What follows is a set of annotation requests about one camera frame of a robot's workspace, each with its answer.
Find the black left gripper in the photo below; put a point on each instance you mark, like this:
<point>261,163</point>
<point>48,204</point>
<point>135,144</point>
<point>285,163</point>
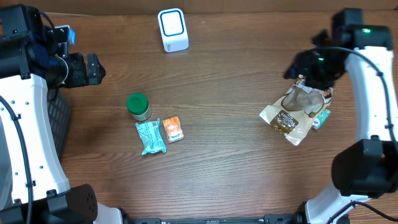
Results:
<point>83,78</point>

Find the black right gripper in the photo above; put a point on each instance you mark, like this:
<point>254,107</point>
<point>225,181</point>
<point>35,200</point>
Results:
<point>299,67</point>

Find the teal tissue pack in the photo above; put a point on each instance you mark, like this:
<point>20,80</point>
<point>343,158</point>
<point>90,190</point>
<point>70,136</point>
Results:
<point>320,119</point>

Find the beige plastic pouch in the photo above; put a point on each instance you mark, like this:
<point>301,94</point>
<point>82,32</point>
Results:
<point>293,114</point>

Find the green capped bottle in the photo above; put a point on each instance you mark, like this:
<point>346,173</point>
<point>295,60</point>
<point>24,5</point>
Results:
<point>138,106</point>

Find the green snack packet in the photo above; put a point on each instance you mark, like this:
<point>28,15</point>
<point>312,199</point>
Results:
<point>149,133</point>

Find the orange tissue pack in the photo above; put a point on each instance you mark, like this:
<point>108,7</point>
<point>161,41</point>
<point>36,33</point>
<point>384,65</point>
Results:
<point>173,129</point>

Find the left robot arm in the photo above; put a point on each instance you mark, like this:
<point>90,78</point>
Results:
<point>35,59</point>

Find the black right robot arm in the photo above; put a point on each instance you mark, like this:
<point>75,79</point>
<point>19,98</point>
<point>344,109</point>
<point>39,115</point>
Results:
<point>367,169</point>

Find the white barcode scanner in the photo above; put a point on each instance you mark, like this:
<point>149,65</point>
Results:
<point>173,30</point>

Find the grey plastic mesh basket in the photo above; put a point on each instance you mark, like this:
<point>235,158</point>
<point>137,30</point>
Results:
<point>60,118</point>

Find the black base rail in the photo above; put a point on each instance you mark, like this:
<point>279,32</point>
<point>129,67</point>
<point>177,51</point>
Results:
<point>211,221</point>

